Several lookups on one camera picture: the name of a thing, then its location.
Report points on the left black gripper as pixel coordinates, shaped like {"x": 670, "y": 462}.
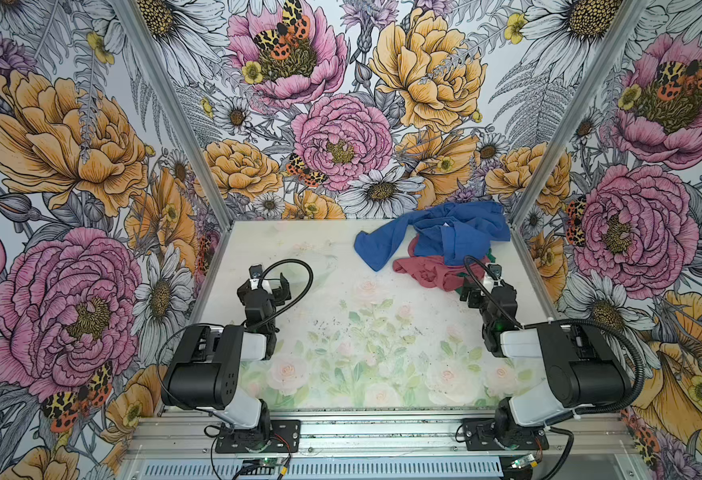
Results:
{"x": 282, "y": 293}

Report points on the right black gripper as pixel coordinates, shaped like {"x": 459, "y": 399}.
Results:
{"x": 473, "y": 299}

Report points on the green cloth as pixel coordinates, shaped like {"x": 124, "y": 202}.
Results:
{"x": 473, "y": 268}

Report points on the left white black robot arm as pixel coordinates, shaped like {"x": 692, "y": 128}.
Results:
{"x": 203, "y": 373}

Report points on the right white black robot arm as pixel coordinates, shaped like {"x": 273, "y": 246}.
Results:
{"x": 589, "y": 368}

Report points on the maroon red cloth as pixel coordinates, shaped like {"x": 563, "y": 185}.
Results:
{"x": 429, "y": 271}

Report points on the blue cloth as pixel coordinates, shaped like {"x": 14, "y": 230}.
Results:
{"x": 450, "y": 230}

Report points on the left green circuit board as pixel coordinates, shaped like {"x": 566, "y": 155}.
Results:
{"x": 264, "y": 464}

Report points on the green circuit board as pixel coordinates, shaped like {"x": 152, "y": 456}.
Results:
{"x": 264, "y": 464}
{"x": 527, "y": 461}

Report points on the right green circuit board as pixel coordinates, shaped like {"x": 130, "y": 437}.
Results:
{"x": 527, "y": 461}

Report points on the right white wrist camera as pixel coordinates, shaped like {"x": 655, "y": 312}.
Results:
{"x": 493, "y": 276}

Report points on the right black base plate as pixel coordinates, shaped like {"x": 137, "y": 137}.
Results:
{"x": 484, "y": 434}

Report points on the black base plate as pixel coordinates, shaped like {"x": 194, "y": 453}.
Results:
{"x": 282, "y": 436}
{"x": 484, "y": 434}

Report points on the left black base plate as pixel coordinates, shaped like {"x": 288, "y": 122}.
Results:
{"x": 282, "y": 436}

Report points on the aluminium front rail frame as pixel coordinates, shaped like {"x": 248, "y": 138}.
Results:
{"x": 341, "y": 444}

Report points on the left aluminium corner post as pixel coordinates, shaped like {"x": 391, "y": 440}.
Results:
{"x": 152, "y": 62}

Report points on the aluminium corner post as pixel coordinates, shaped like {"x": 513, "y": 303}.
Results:
{"x": 627, "y": 18}
{"x": 152, "y": 62}

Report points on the right aluminium corner post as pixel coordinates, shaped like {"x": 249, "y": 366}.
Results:
{"x": 627, "y": 18}

